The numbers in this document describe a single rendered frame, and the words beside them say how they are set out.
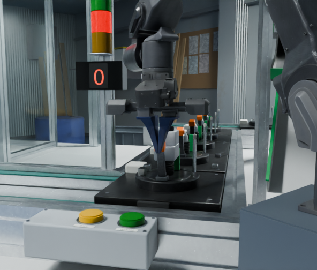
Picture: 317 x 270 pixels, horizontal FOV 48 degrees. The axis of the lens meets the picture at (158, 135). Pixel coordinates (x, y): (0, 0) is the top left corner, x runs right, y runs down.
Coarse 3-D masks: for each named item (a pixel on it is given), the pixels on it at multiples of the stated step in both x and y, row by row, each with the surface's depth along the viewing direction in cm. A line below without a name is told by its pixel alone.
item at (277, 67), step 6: (276, 42) 70; (276, 48) 70; (282, 48) 76; (276, 54) 69; (282, 54) 73; (276, 60) 69; (282, 60) 71; (276, 66) 68; (282, 66) 68; (270, 72) 63; (276, 72) 63; (270, 78) 64
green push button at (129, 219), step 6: (120, 216) 57; (126, 216) 57; (132, 216) 57; (138, 216) 57; (144, 216) 57; (120, 222) 56; (126, 222) 55; (132, 222) 55; (138, 222) 55; (144, 222) 57
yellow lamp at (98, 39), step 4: (96, 32) 86; (100, 32) 86; (104, 32) 87; (92, 36) 87; (96, 36) 86; (100, 36) 86; (104, 36) 87; (108, 36) 87; (92, 40) 88; (96, 40) 87; (100, 40) 86; (104, 40) 87; (108, 40) 87; (92, 44) 88; (96, 44) 87; (100, 44) 87; (104, 44) 87; (108, 44) 87; (92, 48) 88; (96, 48) 87; (100, 48) 87; (104, 48) 87; (108, 48) 87; (92, 52) 88; (96, 52) 87; (100, 52) 87; (104, 52) 87; (108, 52) 88
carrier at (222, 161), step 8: (184, 136) 100; (192, 136) 105; (184, 144) 100; (192, 144) 105; (152, 152) 112; (192, 152) 104; (200, 152) 105; (144, 160) 102; (152, 160) 102; (184, 160) 95; (192, 160) 95; (200, 160) 96; (208, 160) 100; (216, 160) 102; (224, 160) 102; (184, 168) 92; (200, 168) 92; (208, 168) 92; (224, 168) 92
